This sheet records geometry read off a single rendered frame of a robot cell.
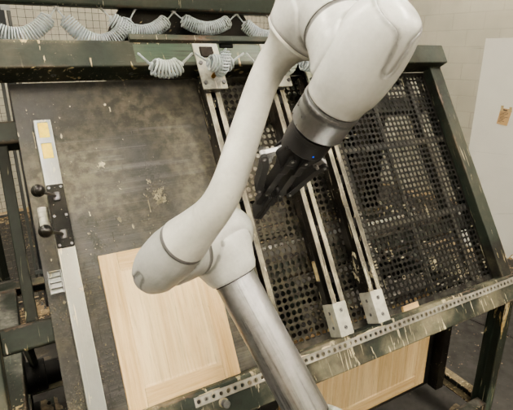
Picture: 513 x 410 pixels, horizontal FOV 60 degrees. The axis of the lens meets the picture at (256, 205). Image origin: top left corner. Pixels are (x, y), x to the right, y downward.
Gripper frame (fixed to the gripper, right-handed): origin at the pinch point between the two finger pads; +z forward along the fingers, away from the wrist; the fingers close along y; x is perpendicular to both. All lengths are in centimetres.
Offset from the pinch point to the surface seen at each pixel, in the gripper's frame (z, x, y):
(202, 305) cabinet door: 76, -12, -13
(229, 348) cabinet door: 81, 1, -23
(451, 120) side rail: 42, -97, -142
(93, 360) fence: 80, 4, 21
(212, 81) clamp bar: 40, -84, -12
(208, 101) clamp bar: 46, -80, -12
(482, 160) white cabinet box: 148, -196, -340
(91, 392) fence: 83, 12, 21
